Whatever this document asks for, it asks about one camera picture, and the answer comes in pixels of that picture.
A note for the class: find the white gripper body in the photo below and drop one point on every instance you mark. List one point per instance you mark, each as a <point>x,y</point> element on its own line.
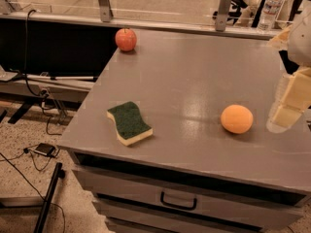
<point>301,41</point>

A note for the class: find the black drawer handle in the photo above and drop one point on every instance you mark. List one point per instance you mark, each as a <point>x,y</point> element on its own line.
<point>177,202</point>

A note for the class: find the orange fruit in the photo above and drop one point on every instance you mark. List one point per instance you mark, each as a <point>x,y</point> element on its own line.
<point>237,119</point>

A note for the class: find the red apple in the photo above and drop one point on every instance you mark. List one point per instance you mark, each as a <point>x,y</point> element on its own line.
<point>126,39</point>

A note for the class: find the metal railing post left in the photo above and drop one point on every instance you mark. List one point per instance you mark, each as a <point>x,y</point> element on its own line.
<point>105,10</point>

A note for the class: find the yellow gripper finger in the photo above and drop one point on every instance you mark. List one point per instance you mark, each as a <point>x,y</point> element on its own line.
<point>280,41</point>
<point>292,99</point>

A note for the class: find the grey drawer cabinet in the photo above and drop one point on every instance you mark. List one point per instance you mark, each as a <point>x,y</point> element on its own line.
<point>243,183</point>

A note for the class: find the metal railing post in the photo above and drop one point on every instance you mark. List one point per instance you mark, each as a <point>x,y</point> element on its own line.
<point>105,10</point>
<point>222,15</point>

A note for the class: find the clear plastic water bottle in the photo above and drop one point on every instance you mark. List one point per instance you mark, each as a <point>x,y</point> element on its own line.
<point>268,14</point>

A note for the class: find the metal railing post right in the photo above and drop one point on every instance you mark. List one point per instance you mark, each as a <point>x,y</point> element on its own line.
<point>222,15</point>

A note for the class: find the green and yellow sponge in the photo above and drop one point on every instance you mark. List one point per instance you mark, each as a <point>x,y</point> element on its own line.
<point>129,124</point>

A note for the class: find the black power adapter on floor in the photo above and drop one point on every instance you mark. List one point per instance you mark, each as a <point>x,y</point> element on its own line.
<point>45,149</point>

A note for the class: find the black floor stand bar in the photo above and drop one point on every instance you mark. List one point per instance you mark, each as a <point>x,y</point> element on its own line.
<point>58,173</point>

